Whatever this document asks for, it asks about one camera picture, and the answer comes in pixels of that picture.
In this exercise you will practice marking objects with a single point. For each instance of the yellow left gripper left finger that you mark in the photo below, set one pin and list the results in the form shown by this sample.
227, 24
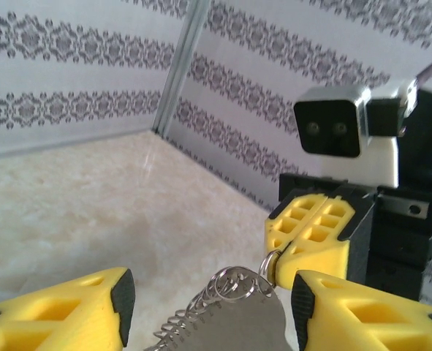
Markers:
55, 321

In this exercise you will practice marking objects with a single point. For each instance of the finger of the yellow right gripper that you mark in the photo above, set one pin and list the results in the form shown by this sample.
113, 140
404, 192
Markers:
325, 256
292, 223

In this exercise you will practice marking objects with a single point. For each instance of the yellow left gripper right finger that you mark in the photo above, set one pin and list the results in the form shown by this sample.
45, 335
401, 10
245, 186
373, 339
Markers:
365, 321

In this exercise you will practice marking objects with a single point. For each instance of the right wrist camera, white mount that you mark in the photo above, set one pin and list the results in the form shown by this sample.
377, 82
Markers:
329, 124

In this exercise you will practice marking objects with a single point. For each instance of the aluminium back wall strip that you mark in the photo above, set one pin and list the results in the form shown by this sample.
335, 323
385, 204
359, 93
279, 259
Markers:
55, 146

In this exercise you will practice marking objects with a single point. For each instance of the aluminium right frame post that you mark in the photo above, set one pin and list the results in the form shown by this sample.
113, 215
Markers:
179, 73

